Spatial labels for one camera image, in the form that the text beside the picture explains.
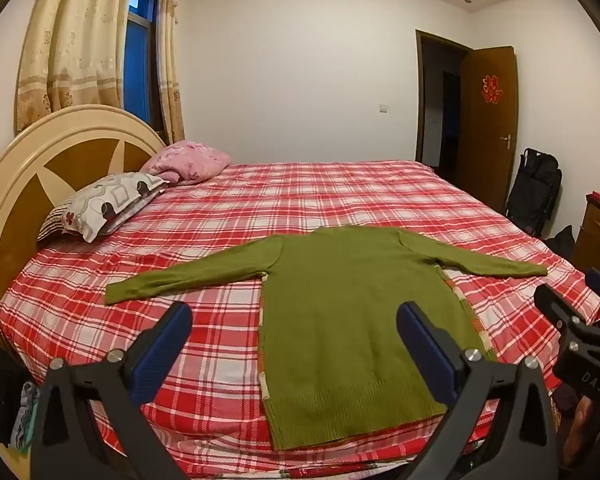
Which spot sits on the pink pillow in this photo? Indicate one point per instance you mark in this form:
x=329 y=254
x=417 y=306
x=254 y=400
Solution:
x=192 y=159

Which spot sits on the person's right hand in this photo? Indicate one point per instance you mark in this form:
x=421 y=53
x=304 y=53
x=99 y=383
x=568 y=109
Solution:
x=584 y=425

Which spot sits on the red paper door decoration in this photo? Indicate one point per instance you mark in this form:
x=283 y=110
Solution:
x=491 y=88

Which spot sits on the dark door frame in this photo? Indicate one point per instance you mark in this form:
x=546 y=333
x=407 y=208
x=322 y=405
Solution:
x=430 y=100

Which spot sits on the bed with red plaid sheet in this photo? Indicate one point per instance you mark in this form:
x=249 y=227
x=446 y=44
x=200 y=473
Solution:
x=220 y=340

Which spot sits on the dark clothes pile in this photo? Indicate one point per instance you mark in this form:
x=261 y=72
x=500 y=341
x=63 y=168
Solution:
x=0 y=390

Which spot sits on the cream and brown headboard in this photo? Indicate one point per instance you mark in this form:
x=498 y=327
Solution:
x=10 y=185

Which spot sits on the narrow beige floral curtain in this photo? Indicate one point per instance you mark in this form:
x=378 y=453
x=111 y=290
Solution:
x=170 y=60

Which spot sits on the black bag by wall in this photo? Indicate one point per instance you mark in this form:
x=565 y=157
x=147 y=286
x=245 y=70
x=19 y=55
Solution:
x=532 y=190

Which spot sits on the wide beige floral curtain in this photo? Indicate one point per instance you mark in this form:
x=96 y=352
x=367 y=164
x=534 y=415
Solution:
x=75 y=35

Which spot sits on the brown wooden door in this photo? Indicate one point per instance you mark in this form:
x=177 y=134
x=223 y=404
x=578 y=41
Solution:
x=487 y=125

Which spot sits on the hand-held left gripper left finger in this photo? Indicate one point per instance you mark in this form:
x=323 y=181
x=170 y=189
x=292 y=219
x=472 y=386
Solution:
x=164 y=342

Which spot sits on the grey patterned pillow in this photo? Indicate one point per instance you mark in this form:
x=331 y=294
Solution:
x=105 y=200

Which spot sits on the green striped knit sweater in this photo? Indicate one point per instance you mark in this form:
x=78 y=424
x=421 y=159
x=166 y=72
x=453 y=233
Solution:
x=340 y=320

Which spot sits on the teal cloth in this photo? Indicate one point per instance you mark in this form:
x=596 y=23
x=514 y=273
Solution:
x=25 y=417

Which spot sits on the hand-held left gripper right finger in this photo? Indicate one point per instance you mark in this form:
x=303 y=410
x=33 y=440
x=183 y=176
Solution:
x=425 y=345

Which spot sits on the dark framed window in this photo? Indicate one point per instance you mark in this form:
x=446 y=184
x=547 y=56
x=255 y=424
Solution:
x=142 y=60

